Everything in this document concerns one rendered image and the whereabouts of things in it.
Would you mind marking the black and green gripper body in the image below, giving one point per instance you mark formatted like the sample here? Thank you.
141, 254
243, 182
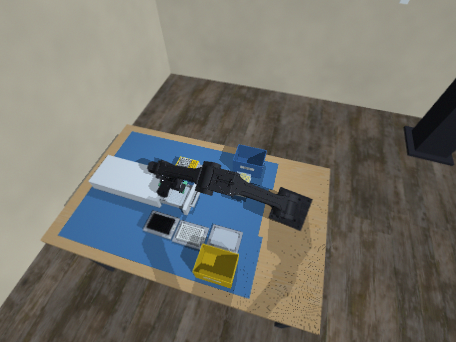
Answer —
178, 188

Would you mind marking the blue bench mat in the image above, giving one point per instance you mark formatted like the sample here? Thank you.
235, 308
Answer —
114, 224

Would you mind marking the blue open-top box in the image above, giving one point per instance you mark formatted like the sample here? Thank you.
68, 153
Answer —
254, 156

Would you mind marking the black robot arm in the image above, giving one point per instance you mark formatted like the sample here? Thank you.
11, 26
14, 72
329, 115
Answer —
210, 177

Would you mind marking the yellow open bin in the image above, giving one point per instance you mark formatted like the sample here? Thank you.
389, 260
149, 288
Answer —
217, 264

